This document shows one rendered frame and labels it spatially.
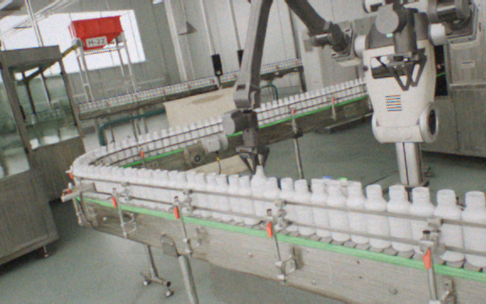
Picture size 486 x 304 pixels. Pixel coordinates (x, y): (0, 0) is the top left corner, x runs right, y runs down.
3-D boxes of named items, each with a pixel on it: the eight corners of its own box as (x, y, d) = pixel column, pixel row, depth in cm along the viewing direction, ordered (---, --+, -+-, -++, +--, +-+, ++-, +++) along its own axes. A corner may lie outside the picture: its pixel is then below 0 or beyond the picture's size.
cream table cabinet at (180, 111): (242, 160, 670) (229, 88, 646) (262, 164, 616) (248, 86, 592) (180, 180, 620) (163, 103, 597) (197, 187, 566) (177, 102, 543)
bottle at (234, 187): (253, 216, 148) (245, 173, 145) (244, 223, 144) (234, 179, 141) (240, 215, 152) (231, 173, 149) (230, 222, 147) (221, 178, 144)
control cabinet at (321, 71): (344, 122, 813) (330, 23, 775) (363, 122, 770) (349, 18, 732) (312, 132, 777) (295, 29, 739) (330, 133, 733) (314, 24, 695)
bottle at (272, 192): (288, 229, 132) (280, 181, 129) (270, 231, 133) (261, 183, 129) (287, 221, 138) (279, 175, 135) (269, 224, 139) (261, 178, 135)
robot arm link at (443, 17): (465, 2, 136) (447, 7, 139) (456, -14, 128) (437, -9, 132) (463, 29, 134) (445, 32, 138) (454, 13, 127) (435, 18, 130)
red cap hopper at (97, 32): (110, 171, 778) (70, 19, 722) (103, 167, 840) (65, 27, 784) (157, 158, 819) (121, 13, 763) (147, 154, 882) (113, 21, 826)
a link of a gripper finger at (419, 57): (430, 84, 111) (426, 49, 109) (420, 89, 106) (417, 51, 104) (405, 87, 116) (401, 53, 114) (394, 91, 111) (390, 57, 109)
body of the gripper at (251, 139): (236, 153, 134) (232, 131, 133) (256, 145, 141) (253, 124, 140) (251, 153, 130) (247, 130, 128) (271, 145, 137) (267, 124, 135)
